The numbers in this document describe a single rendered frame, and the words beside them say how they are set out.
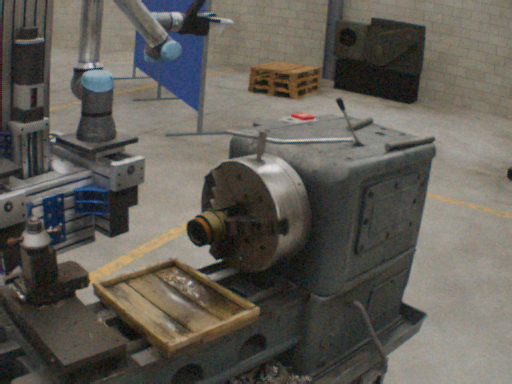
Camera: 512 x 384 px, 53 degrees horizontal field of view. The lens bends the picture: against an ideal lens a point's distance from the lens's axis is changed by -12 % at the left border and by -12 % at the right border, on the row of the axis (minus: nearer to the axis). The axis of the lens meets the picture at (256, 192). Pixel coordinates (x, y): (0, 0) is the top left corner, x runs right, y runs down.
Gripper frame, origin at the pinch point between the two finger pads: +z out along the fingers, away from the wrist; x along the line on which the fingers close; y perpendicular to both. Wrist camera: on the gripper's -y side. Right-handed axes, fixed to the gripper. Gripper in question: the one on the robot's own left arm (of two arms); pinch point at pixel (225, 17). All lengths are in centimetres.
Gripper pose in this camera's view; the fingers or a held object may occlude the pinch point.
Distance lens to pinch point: 229.5
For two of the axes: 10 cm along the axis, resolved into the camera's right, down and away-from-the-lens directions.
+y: -1.5, 8.8, 4.5
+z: 8.5, -1.2, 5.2
